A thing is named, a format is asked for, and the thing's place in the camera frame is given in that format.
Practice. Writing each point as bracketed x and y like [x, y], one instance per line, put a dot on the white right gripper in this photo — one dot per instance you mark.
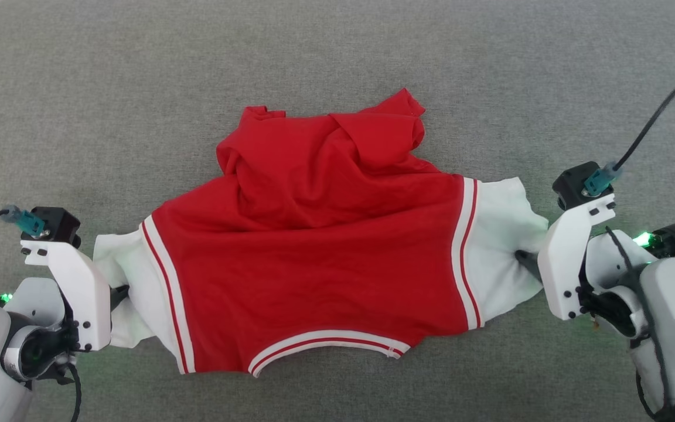
[560, 264]

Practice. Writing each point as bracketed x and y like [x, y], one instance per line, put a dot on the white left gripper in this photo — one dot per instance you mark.
[91, 299]

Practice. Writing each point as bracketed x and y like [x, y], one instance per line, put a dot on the red and white jersey garment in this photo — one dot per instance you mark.
[314, 264]

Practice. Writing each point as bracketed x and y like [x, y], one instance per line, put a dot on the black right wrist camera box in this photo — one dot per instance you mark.
[572, 181]

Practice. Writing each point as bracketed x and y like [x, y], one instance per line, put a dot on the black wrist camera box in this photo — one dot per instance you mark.
[62, 224]
[572, 181]

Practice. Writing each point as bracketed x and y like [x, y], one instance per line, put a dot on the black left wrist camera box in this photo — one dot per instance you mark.
[62, 224]

